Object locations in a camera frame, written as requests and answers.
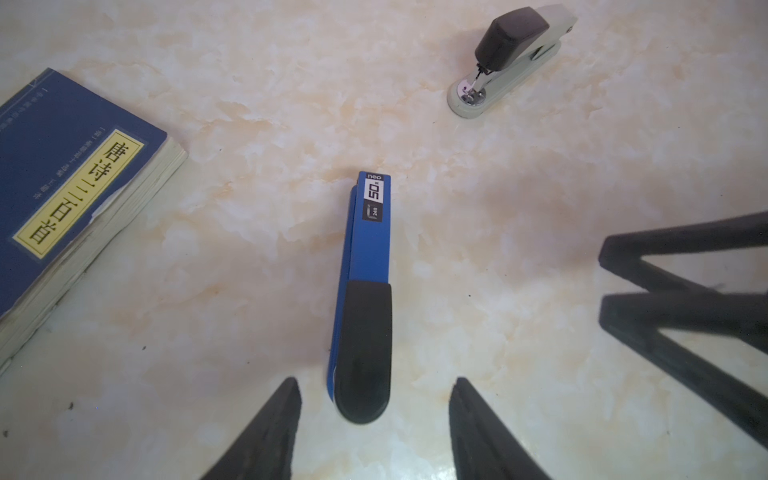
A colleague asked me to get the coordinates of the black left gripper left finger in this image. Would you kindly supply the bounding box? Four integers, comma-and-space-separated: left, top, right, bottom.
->
202, 377, 302, 480

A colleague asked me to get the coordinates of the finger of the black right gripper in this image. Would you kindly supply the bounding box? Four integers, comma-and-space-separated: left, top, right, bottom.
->
599, 212, 767, 294
599, 292, 767, 447

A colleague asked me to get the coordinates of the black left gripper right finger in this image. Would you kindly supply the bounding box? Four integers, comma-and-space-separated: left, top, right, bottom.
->
449, 377, 549, 480

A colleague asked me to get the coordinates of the small white clip object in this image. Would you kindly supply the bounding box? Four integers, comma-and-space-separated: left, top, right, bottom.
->
447, 4, 577, 119

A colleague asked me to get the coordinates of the dark blue booklet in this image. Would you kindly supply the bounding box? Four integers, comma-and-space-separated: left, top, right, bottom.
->
1, 68, 188, 369

